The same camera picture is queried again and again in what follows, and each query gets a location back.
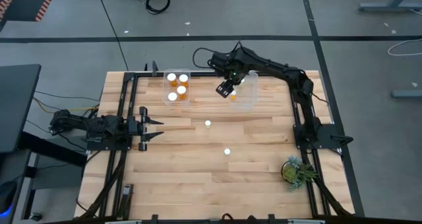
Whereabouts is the black rectangular device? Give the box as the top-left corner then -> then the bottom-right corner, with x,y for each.
121,183 -> 135,219

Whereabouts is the black aluminium table frame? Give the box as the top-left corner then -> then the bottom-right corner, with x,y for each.
74,61 -> 355,224

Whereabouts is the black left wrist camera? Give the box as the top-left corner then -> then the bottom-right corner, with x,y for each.
127,119 -> 139,136

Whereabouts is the black hanging cable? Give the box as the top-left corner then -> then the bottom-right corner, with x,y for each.
95,0 -> 129,72

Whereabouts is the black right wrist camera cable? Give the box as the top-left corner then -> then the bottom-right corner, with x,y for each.
192,47 -> 217,70

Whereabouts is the black computer mouse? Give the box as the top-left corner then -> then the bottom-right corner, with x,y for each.
0,180 -> 18,218

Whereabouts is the yellow floor cable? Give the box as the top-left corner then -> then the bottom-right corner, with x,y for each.
32,97 -> 100,115

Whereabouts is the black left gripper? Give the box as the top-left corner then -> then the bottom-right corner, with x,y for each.
127,106 -> 165,152

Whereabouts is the black coiled floor cable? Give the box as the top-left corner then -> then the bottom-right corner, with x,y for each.
144,0 -> 171,15

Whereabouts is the black desk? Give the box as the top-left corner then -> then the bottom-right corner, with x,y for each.
0,64 -> 42,154

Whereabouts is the black cable bundle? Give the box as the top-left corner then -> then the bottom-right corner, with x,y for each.
309,176 -> 353,217
76,150 -> 128,220

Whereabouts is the clear plastic bin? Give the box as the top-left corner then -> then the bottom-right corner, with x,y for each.
162,68 -> 191,106
229,70 -> 259,112

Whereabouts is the white floor cable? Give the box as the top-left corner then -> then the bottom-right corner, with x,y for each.
387,38 -> 422,57

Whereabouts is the grey table leg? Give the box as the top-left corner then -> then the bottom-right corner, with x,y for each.
391,90 -> 422,99
358,0 -> 422,13

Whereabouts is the artificial potted plant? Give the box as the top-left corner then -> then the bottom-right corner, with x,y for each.
280,155 -> 319,192

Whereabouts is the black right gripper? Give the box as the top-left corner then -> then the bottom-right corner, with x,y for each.
215,64 -> 248,98

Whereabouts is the black orange-striped floor mat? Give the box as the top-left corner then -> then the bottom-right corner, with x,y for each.
0,0 -> 59,23

